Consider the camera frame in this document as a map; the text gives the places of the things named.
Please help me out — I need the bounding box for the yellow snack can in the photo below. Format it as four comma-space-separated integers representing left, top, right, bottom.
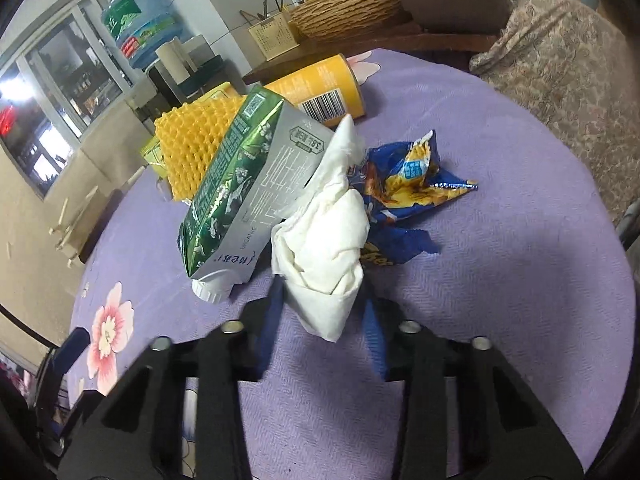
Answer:
263, 53, 367, 128

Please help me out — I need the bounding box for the green milk carton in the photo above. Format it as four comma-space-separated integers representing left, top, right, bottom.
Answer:
178, 85, 337, 305

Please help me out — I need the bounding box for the wicker basket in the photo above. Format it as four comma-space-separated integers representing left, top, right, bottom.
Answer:
290, 0, 403, 43

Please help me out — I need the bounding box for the sliding window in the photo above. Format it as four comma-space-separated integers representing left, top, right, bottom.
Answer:
0, 0, 146, 201

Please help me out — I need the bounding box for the floral cloth cover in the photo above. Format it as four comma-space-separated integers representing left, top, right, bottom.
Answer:
469, 0, 640, 221

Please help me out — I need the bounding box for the blue snack wrapper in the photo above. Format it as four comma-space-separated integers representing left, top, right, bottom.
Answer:
347, 129, 480, 266

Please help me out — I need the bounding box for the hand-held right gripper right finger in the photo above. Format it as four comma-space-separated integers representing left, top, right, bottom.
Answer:
361, 296, 586, 480

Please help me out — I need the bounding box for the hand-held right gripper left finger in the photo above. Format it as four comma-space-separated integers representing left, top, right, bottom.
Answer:
57, 277, 287, 480

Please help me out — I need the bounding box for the beige chopstick holder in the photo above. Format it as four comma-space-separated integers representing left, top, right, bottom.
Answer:
239, 0, 301, 60

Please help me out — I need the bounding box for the wooden counter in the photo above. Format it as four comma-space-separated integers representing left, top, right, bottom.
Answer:
242, 20, 501, 86

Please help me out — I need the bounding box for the white paper roll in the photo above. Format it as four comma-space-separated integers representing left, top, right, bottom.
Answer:
155, 37, 193, 83

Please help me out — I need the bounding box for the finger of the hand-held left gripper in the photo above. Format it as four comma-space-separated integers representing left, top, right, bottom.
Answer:
50, 327, 92, 401

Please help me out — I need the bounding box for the white tissue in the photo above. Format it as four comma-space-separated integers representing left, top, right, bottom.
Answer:
270, 114, 372, 343

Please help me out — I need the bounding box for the purple floral tablecloth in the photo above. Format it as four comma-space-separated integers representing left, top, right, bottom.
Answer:
65, 49, 636, 480

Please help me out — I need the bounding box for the blue water jug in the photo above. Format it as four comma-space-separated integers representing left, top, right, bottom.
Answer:
101, 0, 186, 68

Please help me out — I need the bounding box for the water dispenser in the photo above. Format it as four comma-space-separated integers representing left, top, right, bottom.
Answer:
125, 35, 241, 121

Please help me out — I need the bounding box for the yellow foam net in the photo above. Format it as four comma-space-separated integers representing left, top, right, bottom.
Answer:
154, 81, 246, 201

